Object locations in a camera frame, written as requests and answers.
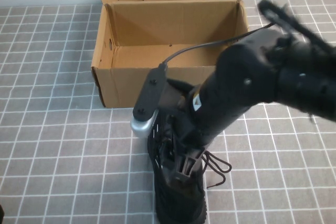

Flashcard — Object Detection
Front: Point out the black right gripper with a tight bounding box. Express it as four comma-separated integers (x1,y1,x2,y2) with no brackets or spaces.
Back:
161,78,208,183

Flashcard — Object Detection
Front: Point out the black knit sneaker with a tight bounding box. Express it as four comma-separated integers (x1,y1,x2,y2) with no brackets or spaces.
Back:
146,108,233,224

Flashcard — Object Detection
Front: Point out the brown cardboard shoe box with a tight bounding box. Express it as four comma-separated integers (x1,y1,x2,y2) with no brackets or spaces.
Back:
90,0,250,109

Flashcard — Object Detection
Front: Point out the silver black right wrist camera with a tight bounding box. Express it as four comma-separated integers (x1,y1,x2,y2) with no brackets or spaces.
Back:
130,63,168,138

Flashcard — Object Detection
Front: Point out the black camera cable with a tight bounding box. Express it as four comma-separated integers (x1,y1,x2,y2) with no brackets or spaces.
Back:
159,23,275,71

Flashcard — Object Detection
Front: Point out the black braided cable sleeve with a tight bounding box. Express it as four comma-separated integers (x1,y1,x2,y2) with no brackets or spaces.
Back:
257,0,336,51

